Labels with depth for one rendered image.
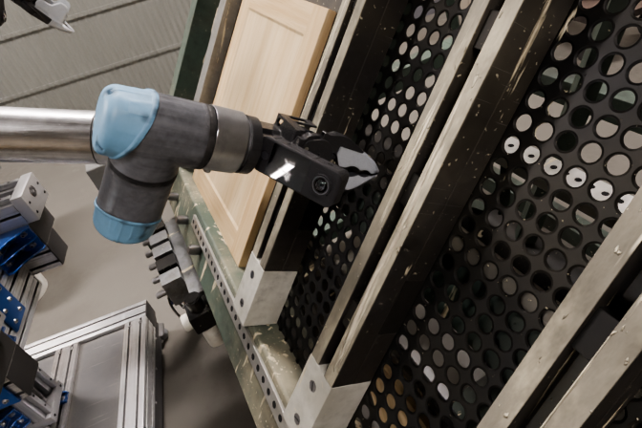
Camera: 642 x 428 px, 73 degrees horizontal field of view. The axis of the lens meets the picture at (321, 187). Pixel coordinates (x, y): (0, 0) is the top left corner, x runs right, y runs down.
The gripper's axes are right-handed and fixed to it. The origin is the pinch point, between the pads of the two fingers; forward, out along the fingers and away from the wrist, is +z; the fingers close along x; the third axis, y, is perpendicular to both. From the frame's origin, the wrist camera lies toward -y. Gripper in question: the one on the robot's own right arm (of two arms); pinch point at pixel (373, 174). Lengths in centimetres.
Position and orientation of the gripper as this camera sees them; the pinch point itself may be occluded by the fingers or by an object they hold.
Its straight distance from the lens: 62.6
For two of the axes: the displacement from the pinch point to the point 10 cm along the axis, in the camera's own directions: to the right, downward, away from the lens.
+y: -4.5, -4.9, 7.5
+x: -3.7, 8.6, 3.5
